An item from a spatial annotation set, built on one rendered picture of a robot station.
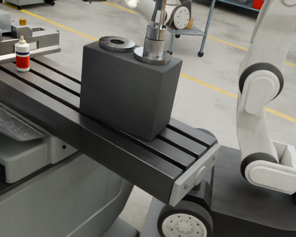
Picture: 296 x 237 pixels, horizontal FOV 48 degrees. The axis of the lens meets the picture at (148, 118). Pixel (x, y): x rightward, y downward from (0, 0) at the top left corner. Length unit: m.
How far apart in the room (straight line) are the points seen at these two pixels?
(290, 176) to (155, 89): 0.73
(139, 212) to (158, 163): 1.22
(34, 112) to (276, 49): 0.77
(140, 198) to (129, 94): 1.32
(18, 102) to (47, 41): 0.33
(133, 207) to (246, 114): 1.04
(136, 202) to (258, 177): 0.91
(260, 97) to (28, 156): 0.74
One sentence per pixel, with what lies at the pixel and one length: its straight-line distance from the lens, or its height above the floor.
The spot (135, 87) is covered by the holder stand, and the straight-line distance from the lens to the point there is 0.79.
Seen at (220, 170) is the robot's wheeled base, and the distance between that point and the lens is 1.47.
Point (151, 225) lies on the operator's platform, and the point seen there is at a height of 0.40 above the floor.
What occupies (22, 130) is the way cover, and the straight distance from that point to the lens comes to 0.96.
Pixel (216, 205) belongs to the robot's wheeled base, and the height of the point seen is 0.57.
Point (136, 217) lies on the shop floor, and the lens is 1.95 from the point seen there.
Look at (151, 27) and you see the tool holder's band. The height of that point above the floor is 1.22.
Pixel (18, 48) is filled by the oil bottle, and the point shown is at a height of 1.03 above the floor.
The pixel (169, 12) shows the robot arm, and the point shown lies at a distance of 1.24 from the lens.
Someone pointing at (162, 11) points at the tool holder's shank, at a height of 1.25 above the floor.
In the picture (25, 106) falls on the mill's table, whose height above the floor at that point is 0.91.
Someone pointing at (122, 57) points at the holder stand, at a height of 1.14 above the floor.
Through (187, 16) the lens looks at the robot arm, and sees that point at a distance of 1.26.
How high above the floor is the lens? 1.41
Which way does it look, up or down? 30 degrees down
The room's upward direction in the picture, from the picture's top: 10 degrees clockwise
